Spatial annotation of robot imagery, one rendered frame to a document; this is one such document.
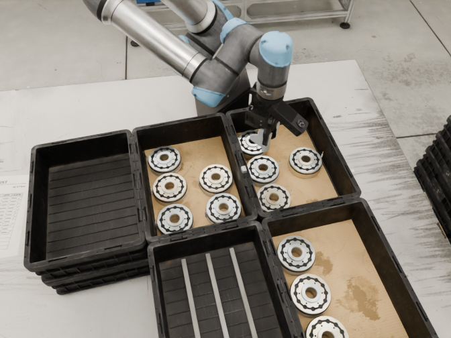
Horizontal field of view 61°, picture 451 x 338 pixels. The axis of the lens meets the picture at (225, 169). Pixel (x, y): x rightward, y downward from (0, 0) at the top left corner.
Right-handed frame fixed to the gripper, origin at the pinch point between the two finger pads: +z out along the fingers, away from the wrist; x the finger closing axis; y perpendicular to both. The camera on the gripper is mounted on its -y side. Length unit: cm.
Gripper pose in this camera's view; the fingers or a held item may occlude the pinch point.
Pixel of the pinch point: (270, 143)
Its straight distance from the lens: 113.2
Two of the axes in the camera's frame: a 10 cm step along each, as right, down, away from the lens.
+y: -8.8, -3.8, 2.7
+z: 0.0, 5.8, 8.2
